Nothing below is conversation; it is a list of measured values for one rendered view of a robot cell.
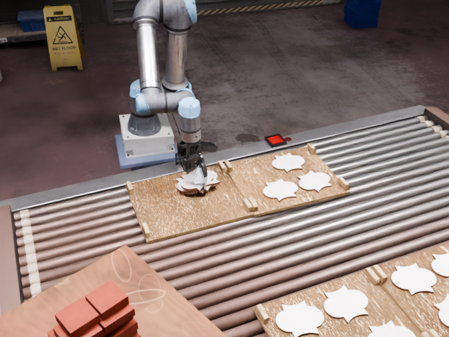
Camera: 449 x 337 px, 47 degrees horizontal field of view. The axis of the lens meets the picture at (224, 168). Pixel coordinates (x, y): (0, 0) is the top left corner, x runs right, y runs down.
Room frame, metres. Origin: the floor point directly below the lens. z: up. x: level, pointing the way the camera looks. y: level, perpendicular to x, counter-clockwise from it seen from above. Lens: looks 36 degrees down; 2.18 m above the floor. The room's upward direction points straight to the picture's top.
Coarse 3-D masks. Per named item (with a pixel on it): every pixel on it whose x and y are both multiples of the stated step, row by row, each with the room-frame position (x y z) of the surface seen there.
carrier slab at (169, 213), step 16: (176, 176) 1.69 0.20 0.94; (224, 176) 1.69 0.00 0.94; (144, 192) 1.59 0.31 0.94; (160, 192) 1.59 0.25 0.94; (176, 192) 1.59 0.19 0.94; (208, 192) 1.59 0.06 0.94; (224, 192) 1.59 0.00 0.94; (144, 208) 1.49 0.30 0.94; (160, 208) 1.49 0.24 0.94; (176, 208) 1.49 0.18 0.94; (192, 208) 1.49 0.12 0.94; (208, 208) 1.49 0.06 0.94; (224, 208) 1.49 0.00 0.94; (240, 208) 1.49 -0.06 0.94; (160, 224) 1.40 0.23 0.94; (176, 224) 1.40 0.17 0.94; (192, 224) 1.40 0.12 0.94; (208, 224) 1.40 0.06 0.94; (224, 224) 1.41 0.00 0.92; (160, 240) 1.33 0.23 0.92
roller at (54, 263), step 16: (416, 160) 1.83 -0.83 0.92; (432, 160) 1.84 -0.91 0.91; (368, 176) 1.72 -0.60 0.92; (384, 176) 1.73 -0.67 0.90; (128, 240) 1.33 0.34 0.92; (144, 240) 1.34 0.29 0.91; (64, 256) 1.25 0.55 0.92; (80, 256) 1.26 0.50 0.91; (96, 256) 1.27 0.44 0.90; (32, 272) 1.19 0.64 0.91
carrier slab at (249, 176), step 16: (240, 160) 1.80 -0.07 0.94; (256, 160) 1.80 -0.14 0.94; (272, 160) 1.80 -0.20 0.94; (320, 160) 1.80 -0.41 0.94; (240, 176) 1.69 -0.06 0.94; (256, 176) 1.69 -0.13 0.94; (272, 176) 1.69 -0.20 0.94; (288, 176) 1.69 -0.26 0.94; (336, 176) 1.69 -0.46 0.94; (240, 192) 1.59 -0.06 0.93; (256, 192) 1.59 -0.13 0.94; (304, 192) 1.59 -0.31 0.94; (320, 192) 1.59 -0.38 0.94; (336, 192) 1.59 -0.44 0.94; (272, 208) 1.49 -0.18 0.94; (288, 208) 1.50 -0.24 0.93
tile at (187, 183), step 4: (192, 172) 1.65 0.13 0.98; (208, 172) 1.65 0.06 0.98; (180, 176) 1.63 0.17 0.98; (184, 176) 1.63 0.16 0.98; (188, 176) 1.63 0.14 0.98; (192, 176) 1.63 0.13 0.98; (208, 176) 1.63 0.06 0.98; (212, 176) 1.63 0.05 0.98; (184, 180) 1.60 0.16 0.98; (188, 180) 1.60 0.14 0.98; (192, 180) 1.60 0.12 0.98; (208, 180) 1.60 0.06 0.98; (212, 180) 1.61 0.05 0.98; (180, 184) 1.58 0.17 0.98; (184, 184) 1.57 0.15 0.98; (188, 184) 1.57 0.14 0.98; (192, 184) 1.57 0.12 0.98; (196, 184) 1.57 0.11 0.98; (200, 184) 1.57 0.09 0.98; (208, 184) 1.58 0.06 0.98; (212, 184) 1.58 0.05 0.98; (184, 188) 1.55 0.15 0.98; (188, 188) 1.55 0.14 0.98; (192, 188) 1.55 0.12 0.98; (196, 188) 1.55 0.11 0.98; (200, 188) 1.55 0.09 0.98
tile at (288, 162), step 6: (276, 156) 1.82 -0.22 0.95; (282, 156) 1.82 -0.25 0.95; (288, 156) 1.82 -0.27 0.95; (294, 156) 1.82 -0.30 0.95; (300, 156) 1.82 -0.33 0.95; (276, 162) 1.77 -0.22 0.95; (282, 162) 1.77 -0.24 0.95; (288, 162) 1.77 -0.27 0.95; (294, 162) 1.77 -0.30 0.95; (300, 162) 1.77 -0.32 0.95; (276, 168) 1.74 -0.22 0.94; (282, 168) 1.73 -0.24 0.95; (288, 168) 1.73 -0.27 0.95; (294, 168) 1.73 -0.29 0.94; (300, 168) 1.74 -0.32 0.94
